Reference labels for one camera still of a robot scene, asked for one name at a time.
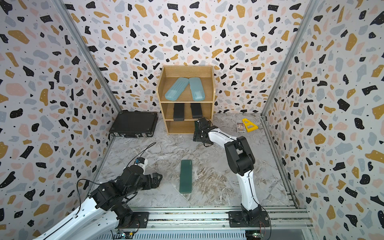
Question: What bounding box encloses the black pencil case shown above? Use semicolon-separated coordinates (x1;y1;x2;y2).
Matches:
173;103;185;122
190;103;203;119

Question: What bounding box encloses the light blue pencil case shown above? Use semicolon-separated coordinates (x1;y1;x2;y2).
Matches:
165;78;189;101
189;77;206;101

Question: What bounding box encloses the green pencil case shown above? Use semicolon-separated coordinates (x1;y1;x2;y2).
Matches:
194;121;200;135
179;160;193;194

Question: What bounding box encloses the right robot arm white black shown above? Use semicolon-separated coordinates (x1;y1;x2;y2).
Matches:
193;118;263;226

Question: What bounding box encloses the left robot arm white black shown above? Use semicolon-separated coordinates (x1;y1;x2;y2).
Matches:
38;165;163;240

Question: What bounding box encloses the wooden three-tier shelf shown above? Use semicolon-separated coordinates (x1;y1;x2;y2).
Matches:
157;66;216;134

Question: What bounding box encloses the small card box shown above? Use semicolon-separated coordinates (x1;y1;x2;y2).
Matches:
236;123;246;133

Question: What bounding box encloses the yellow triangular plastic piece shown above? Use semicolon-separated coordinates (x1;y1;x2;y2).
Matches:
242;118;259;133

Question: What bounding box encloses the black flat case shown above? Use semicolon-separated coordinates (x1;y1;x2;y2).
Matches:
109;111;158;138

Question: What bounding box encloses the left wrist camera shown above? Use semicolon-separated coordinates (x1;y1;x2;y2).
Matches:
134;157;148;170

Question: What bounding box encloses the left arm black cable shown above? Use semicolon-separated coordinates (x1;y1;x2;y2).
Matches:
75;141;157;217

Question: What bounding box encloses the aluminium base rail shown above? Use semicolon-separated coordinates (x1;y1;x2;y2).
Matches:
58;206;314;240

